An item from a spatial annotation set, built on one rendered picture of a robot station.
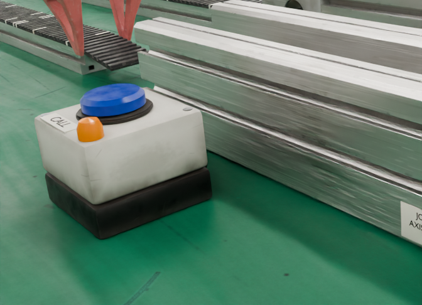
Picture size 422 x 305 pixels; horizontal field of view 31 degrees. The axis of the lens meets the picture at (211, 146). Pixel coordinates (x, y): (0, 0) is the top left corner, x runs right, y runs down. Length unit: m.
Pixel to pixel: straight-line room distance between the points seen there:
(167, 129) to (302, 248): 0.11
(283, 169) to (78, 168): 0.13
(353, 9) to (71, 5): 0.26
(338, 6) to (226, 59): 0.22
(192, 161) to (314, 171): 0.07
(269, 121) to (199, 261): 0.11
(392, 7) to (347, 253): 0.30
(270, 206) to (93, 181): 0.11
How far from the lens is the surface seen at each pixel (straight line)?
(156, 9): 1.06
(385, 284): 0.38
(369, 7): 0.68
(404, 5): 0.64
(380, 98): 0.40
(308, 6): 0.73
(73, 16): 0.76
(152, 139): 0.45
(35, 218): 0.50
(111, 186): 0.44
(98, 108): 0.46
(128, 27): 0.79
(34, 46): 0.94
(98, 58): 0.76
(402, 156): 0.40
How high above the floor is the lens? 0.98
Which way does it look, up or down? 21 degrees down
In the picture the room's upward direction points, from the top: 7 degrees counter-clockwise
